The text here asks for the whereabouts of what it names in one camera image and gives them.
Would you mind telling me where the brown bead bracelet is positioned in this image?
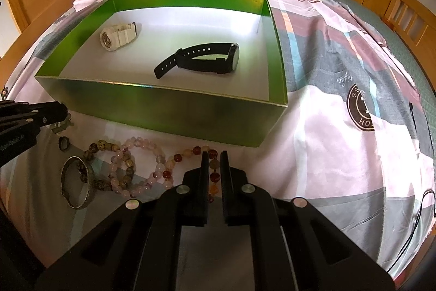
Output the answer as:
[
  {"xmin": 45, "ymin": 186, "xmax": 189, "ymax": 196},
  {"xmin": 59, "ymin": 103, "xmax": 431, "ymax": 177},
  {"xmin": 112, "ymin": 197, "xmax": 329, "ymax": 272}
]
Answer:
[{"xmin": 83, "ymin": 139, "xmax": 136, "ymax": 192}]

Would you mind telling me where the pink bead bracelet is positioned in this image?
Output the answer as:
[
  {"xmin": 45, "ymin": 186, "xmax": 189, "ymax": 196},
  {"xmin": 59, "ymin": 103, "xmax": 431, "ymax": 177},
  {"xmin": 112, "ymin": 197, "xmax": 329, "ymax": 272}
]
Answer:
[{"xmin": 109, "ymin": 137, "xmax": 167, "ymax": 199}]

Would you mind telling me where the black cable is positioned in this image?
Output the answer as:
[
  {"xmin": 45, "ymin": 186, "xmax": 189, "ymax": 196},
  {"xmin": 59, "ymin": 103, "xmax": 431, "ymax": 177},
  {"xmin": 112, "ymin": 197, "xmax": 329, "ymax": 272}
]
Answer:
[{"xmin": 386, "ymin": 102, "xmax": 436, "ymax": 273}]

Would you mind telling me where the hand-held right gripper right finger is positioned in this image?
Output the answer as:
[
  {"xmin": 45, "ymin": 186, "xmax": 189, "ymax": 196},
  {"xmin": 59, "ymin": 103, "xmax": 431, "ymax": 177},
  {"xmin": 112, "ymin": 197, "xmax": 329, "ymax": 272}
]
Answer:
[{"xmin": 220, "ymin": 151, "xmax": 396, "ymax": 291}]

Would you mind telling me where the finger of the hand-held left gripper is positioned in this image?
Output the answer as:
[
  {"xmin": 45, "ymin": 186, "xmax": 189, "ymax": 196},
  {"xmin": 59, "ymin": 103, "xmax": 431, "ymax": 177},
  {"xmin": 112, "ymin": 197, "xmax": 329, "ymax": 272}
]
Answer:
[
  {"xmin": 0, "ymin": 101, "xmax": 69, "ymax": 116},
  {"xmin": 0, "ymin": 114, "xmax": 68, "ymax": 137}
]

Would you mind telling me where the white wrist watch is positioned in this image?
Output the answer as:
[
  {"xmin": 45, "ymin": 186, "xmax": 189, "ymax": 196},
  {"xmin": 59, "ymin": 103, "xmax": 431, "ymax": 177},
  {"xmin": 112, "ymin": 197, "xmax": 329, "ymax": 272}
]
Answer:
[{"xmin": 99, "ymin": 22, "xmax": 138, "ymax": 53}]

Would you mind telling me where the black wrist watch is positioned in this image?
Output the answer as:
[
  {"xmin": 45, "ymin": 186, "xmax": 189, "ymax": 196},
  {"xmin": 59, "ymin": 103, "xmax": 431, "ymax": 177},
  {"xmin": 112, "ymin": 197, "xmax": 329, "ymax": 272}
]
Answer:
[{"xmin": 154, "ymin": 43, "xmax": 240, "ymax": 79}]

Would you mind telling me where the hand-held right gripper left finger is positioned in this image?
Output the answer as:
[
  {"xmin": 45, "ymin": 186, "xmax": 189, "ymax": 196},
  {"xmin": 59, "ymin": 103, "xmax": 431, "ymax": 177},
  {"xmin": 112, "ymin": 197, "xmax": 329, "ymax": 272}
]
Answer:
[{"xmin": 34, "ymin": 151, "xmax": 209, "ymax": 291}]

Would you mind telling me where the green cardboard box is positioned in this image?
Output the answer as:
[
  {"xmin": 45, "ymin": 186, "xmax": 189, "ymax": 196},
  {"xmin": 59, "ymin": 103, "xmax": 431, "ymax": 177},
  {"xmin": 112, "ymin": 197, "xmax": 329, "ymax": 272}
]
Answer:
[{"xmin": 34, "ymin": 0, "xmax": 288, "ymax": 149}]

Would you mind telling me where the green stone charm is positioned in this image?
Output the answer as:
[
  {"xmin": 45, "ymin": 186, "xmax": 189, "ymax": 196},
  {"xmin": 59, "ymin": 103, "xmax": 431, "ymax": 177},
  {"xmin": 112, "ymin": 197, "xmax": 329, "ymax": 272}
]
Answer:
[{"xmin": 51, "ymin": 119, "xmax": 73, "ymax": 135}]

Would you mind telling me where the silver bangle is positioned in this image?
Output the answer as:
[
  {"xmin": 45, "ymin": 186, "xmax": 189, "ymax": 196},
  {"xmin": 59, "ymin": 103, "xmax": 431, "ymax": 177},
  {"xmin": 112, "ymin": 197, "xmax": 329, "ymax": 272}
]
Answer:
[{"xmin": 60, "ymin": 156, "xmax": 96, "ymax": 210}]

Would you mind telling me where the wooden footboard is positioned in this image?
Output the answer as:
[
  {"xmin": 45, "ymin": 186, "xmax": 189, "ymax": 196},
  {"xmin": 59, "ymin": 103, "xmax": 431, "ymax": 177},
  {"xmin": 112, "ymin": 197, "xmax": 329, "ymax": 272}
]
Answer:
[{"xmin": 381, "ymin": 0, "xmax": 436, "ymax": 56}]

